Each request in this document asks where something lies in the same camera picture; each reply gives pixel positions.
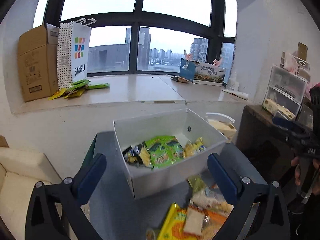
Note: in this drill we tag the wooden side shelf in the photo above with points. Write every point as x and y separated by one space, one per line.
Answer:
257 138

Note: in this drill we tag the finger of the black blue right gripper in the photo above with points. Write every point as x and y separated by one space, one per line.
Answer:
271 220

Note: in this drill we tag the orange snack packet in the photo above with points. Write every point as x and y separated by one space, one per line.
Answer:
211 224

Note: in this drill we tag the clear plastic drawer unit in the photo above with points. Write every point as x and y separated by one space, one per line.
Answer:
286 89

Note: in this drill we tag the white lotion bottle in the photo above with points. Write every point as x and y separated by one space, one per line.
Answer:
232 83

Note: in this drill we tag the beige orange-trim snack packet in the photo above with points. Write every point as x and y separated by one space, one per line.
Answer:
194 222

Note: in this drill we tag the person's right hand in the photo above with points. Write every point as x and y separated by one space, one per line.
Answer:
295 163

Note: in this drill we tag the yellow sunflower seed packet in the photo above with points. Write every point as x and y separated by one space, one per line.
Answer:
173 225

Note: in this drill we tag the long biscuit packet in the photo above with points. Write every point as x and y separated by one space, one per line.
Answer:
212 200

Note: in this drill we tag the green white snack packet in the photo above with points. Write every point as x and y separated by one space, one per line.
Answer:
164 150

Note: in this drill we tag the black snack packet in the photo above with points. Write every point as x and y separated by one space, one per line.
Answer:
132 155

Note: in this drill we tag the cream sofa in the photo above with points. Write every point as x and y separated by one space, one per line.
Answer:
20 171

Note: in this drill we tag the blue gift bag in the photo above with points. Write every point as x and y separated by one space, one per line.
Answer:
187 69

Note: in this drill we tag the light green candy bag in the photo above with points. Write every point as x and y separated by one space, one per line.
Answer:
194 148

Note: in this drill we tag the white SANFU paper bag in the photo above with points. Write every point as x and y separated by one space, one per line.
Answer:
72 51

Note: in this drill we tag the green yellow packets pile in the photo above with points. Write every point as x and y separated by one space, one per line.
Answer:
77 89

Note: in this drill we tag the white storage box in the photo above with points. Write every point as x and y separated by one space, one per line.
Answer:
183 124

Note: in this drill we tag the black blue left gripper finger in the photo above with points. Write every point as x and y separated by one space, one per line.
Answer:
43 221

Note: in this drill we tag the brown cardboard box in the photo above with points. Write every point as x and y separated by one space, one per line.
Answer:
36 58

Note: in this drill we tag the green chip bag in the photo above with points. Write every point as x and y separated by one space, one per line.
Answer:
196 183

